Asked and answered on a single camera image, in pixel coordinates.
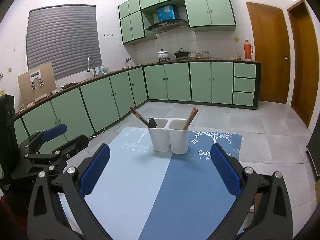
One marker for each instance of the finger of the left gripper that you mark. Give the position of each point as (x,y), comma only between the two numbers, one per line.
(73,147)
(54,132)

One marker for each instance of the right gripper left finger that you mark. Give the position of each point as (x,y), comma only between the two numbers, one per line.
(91,169)

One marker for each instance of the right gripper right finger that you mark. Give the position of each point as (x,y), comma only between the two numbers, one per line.
(225,169)

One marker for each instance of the red patterned wooden chopstick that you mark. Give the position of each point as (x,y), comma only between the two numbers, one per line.
(192,118)

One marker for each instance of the black plastic spoon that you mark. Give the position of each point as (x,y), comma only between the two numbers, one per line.
(152,123)

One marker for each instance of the green lower kitchen cabinets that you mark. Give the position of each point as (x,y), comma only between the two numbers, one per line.
(95,104)

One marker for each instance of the green kitchen cabinets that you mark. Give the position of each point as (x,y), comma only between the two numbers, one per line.
(202,15)
(95,104)

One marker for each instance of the green upper kitchen cabinets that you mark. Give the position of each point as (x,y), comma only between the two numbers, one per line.
(202,15)

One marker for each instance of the light blue table mat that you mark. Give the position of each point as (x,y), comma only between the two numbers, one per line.
(126,191)

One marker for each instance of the dark blue table mat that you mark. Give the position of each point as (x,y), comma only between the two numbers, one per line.
(193,198)

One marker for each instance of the cardboard panel with device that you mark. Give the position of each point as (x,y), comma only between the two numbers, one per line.
(36,83)

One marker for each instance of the chrome sink faucet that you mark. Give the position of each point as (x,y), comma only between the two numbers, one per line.
(90,66)

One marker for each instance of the wooden chopstick in holder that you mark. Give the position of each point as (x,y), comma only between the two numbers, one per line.
(190,118)

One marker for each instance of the white double utensil holder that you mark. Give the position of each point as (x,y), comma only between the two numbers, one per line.
(169,134)

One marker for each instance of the red chopstick in holder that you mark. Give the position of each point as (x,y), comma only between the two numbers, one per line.
(140,117)

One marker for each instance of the black red-banded chopstick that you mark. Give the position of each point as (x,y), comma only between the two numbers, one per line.
(142,119)

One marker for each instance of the black oven cabinet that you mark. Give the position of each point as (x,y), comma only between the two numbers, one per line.
(313,149)

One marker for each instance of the grey window blind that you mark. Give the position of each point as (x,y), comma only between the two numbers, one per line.
(65,35)

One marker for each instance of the orange thermos flask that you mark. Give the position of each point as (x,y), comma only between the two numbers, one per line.
(248,50)

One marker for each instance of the black wok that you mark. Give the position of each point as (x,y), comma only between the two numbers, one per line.
(181,54)

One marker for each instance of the white cooking pot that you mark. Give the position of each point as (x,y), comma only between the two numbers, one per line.
(163,55)

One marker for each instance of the right wooden door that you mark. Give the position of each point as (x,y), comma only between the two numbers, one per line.
(306,61)

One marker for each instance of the wooden door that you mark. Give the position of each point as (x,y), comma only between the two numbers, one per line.
(272,49)
(306,61)

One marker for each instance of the left wooden door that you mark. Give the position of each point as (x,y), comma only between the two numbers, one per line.
(272,49)

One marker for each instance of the range hood with blue box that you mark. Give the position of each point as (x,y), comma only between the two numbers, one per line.
(168,18)

